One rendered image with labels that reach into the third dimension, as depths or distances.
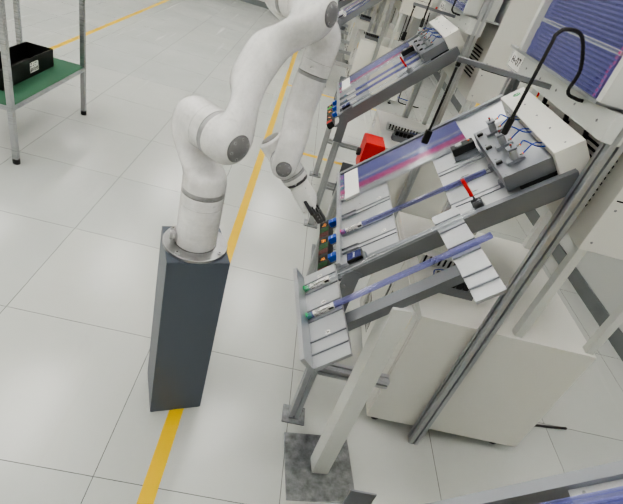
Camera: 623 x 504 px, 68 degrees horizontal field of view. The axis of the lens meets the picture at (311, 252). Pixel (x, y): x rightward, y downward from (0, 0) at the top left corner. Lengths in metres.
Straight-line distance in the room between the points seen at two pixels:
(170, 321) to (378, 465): 0.96
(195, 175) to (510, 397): 1.39
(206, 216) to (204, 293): 0.26
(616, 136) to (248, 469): 1.49
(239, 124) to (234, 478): 1.17
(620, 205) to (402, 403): 1.01
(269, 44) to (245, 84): 0.11
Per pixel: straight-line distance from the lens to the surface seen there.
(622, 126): 1.37
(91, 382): 1.96
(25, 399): 1.95
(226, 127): 1.16
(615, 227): 1.57
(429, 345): 1.70
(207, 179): 1.26
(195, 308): 1.49
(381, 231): 1.53
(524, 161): 1.45
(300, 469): 1.83
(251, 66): 1.22
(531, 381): 1.93
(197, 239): 1.35
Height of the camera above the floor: 1.55
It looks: 34 degrees down
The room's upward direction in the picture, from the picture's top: 18 degrees clockwise
